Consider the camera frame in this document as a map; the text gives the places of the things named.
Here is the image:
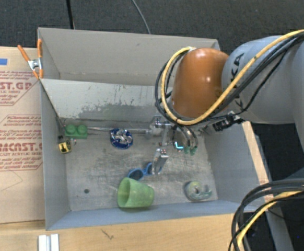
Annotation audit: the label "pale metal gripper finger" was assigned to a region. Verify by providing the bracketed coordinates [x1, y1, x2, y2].
[145, 116, 173, 136]
[152, 147, 169, 175]

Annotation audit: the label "blue sunglasses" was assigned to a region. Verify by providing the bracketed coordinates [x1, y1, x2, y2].
[127, 162, 163, 181]

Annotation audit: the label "green cup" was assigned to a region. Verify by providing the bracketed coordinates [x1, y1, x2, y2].
[116, 177, 156, 209]

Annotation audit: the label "blue and silver crumpled wrapper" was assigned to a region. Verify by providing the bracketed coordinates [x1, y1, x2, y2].
[109, 128, 134, 150]

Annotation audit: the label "grey metal bin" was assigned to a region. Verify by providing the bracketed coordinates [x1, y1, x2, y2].
[37, 27, 259, 231]

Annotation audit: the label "green toy brick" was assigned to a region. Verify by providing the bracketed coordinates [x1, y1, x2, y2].
[64, 124, 88, 140]

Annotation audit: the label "yellow and black tape measure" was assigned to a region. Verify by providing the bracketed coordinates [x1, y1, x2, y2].
[58, 138, 73, 155]

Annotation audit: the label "brown cardboard board red print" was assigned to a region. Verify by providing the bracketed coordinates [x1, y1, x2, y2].
[0, 45, 46, 225]

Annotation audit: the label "black cylinder on white bracket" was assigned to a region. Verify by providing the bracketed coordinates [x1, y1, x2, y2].
[212, 110, 244, 133]

